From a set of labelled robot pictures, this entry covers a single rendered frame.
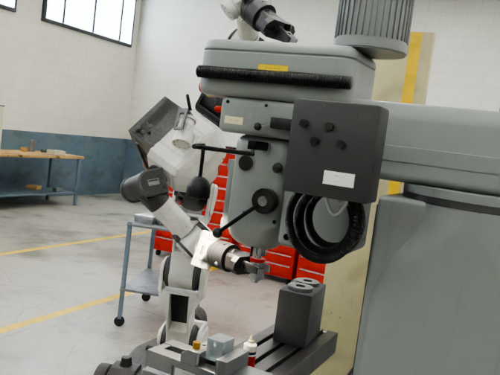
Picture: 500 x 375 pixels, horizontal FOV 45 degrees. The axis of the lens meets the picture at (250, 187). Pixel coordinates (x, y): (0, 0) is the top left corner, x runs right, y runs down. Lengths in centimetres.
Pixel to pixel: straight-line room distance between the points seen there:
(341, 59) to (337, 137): 33
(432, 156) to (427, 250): 23
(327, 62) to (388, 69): 189
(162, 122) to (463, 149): 116
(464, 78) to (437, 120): 927
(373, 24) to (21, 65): 983
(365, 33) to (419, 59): 184
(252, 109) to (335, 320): 214
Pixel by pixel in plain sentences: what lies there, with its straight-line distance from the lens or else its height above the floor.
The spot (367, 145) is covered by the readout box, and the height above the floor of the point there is 164.
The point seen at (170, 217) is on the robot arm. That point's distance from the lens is 217.
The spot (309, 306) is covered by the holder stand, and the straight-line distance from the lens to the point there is 211.
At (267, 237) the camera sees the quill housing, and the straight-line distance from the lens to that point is 170.
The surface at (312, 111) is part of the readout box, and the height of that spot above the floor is 170.
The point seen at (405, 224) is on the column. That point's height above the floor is 147.
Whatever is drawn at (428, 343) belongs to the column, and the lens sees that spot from 150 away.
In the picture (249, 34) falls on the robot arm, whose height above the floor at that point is 196.
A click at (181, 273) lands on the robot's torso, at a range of 253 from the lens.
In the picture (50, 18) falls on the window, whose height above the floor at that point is 322.
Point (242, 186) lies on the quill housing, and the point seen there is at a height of 148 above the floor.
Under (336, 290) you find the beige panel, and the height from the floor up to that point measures 80.
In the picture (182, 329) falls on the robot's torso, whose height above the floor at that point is 75.
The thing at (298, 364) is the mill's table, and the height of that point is 92.
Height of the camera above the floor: 163
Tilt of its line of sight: 5 degrees down
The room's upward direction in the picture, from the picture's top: 7 degrees clockwise
